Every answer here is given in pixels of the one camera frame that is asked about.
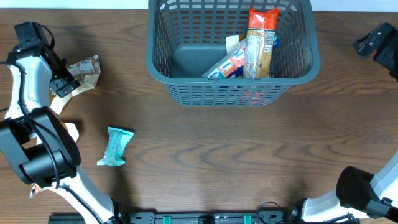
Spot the beige brown snack bag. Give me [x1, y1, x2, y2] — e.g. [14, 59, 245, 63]
[29, 121, 80, 198]

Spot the small teal white packet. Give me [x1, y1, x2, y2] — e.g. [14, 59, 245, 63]
[96, 126, 134, 167]

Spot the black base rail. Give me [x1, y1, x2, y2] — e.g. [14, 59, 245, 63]
[48, 202, 361, 224]

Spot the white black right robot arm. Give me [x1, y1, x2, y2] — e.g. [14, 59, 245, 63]
[282, 22, 397, 223]

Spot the orange tan cracker package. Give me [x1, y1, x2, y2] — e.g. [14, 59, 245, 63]
[244, 8, 279, 79]

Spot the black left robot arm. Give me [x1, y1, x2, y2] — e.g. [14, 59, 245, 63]
[1, 22, 125, 223]

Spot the beige nut snack bag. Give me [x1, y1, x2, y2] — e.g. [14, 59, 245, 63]
[225, 34, 246, 53]

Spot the black left camera cable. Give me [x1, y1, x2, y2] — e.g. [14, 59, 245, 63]
[0, 58, 103, 224]

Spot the blue tissue multipack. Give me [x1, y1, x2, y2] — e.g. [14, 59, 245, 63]
[201, 35, 280, 80]

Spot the grey plastic basket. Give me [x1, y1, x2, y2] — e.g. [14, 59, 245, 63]
[146, 0, 321, 106]

